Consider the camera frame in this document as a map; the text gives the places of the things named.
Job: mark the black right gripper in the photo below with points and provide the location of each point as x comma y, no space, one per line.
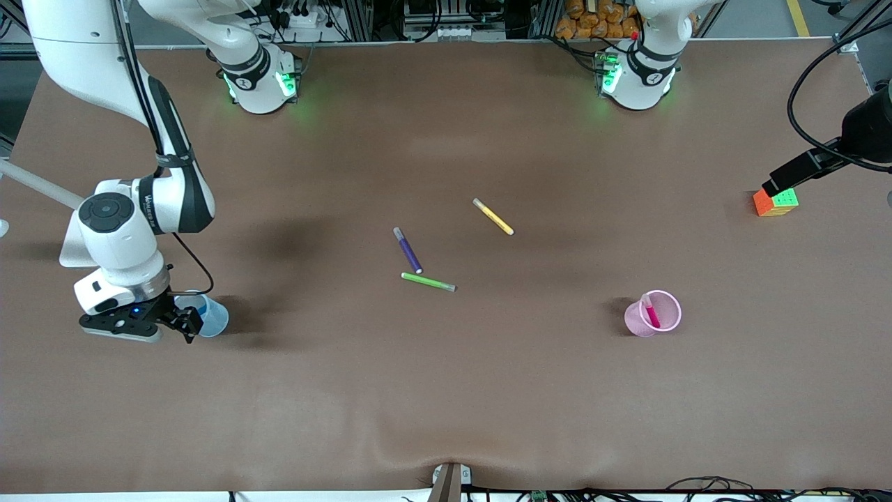
167,311

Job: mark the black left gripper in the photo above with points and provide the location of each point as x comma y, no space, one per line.
863,130

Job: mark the pink marker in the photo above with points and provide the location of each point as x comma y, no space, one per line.
651,314

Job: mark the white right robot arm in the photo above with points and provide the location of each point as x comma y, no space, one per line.
118,230

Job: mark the light blue plastic cup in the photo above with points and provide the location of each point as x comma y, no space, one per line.
217,321

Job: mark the multicolour puzzle cube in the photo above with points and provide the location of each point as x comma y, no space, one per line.
784,203

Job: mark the white lamp stand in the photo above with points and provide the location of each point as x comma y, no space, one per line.
42,187

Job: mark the pink plastic cup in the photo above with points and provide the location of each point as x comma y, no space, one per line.
633,321

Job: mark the purple marker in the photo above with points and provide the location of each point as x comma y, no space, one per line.
408,251

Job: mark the green marker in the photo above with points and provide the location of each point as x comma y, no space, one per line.
426,281

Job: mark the bag of orange items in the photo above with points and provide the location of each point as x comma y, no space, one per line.
592,24

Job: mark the yellow marker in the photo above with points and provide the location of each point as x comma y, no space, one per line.
493,217

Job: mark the white power strip with plugs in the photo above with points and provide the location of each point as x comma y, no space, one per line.
296,21

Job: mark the white terminal strip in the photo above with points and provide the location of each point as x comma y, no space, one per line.
453,31

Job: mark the aluminium frame corner post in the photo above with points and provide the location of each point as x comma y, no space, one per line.
860,28

